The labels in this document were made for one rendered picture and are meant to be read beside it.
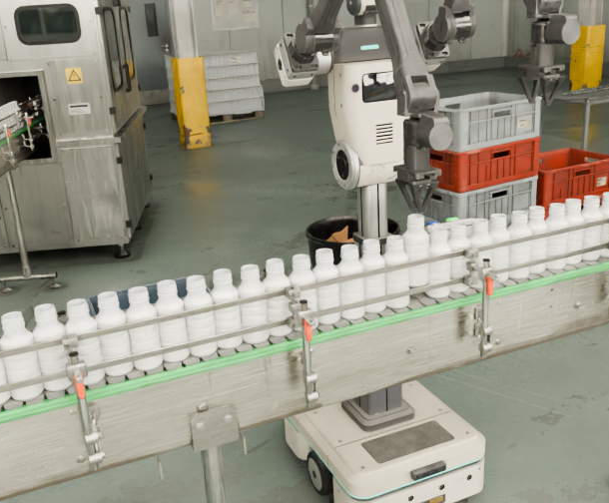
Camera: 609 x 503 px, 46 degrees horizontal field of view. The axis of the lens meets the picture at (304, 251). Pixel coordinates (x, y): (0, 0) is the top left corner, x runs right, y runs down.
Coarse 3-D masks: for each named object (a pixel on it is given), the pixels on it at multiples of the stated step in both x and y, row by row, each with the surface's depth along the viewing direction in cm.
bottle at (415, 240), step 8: (408, 216) 162; (416, 216) 163; (408, 224) 162; (416, 224) 160; (408, 232) 162; (416, 232) 161; (424, 232) 162; (408, 240) 161; (416, 240) 160; (424, 240) 161; (408, 248) 162; (416, 248) 161; (424, 248) 162; (408, 256) 162; (416, 256) 162; (424, 256) 162; (424, 264) 163; (416, 272) 163; (424, 272) 164; (416, 280) 164; (424, 280) 164
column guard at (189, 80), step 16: (176, 64) 864; (192, 64) 868; (176, 80) 879; (192, 80) 873; (176, 96) 894; (192, 96) 879; (192, 112) 885; (208, 112) 894; (192, 128) 891; (208, 128) 899; (192, 144) 896; (208, 144) 905
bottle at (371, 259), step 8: (368, 240) 160; (376, 240) 159; (368, 248) 157; (376, 248) 157; (368, 256) 158; (376, 256) 158; (368, 264) 158; (376, 264) 157; (384, 264) 159; (368, 280) 159; (376, 280) 159; (384, 280) 160; (368, 288) 159; (376, 288) 159; (384, 288) 161; (368, 296) 160; (376, 296) 160; (376, 304) 161; (384, 304) 162; (368, 312) 162; (376, 312) 162
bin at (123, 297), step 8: (176, 280) 203; (184, 280) 204; (128, 288) 198; (152, 288) 201; (184, 288) 205; (208, 288) 195; (88, 296) 194; (96, 296) 195; (120, 296) 198; (128, 296) 199; (152, 296) 202; (184, 296) 206; (96, 304) 196; (120, 304) 199; (128, 304) 200; (96, 312) 196; (240, 432) 168; (160, 464) 159; (160, 472) 160
